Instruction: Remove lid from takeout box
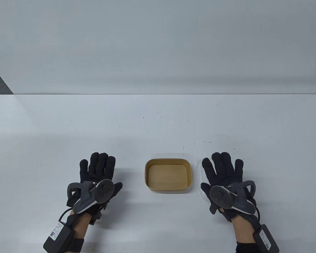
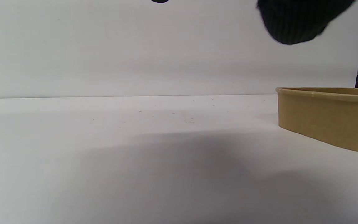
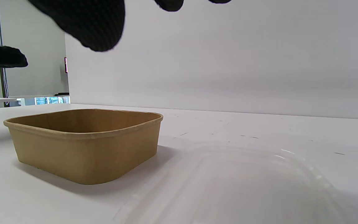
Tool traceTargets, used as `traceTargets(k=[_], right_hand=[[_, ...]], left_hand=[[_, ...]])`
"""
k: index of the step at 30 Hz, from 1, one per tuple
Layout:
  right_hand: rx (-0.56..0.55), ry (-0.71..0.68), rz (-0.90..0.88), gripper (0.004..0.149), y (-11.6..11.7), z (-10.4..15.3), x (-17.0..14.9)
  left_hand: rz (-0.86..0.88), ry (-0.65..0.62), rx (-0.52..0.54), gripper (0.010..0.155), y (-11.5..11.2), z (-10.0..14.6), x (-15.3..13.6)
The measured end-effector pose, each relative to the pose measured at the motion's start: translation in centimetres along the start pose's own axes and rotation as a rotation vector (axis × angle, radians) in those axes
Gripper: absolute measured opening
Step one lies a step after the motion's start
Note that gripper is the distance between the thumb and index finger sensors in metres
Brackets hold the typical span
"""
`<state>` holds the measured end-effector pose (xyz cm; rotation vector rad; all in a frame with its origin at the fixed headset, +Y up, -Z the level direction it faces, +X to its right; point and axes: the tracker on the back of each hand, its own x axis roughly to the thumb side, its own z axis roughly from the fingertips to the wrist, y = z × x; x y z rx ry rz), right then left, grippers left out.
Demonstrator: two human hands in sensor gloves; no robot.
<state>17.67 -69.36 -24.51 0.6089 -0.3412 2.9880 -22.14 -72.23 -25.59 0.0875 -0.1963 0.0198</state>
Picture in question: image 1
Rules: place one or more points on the person's left hand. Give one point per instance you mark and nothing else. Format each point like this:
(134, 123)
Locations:
(100, 168)

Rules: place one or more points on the person's right hand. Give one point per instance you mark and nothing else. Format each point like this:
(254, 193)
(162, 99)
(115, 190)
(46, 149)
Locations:
(223, 171)

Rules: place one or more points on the clear plastic lid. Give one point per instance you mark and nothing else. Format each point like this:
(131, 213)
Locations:
(199, 179)

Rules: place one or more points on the brown paper takeout box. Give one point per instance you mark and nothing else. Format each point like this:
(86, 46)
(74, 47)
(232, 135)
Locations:
(167, 178)

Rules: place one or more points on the person's right forearm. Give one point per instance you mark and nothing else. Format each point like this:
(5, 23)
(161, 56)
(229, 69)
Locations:
(242, 230)

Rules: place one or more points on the person's left forearm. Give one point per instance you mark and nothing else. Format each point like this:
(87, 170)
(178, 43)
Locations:
(81, 226)

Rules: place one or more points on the black box with white label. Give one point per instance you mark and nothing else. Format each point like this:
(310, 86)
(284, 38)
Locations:
(59, 236)
(266, 238)

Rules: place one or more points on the grey right hand controller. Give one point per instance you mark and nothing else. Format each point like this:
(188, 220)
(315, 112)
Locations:
(222, 196)

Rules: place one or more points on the grey hand controller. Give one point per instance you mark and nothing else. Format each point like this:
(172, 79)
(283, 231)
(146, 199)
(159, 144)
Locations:
(222, 196)
(88, 196)

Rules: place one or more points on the grey left hand controller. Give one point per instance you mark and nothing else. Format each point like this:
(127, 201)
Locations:
(88, 196)

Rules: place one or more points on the black armband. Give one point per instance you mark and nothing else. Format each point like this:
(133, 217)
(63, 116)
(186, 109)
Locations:
(246, 248)
(75, 245)

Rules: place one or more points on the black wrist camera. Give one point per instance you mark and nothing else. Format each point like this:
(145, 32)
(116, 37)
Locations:
(213, 209)
(98, 213)

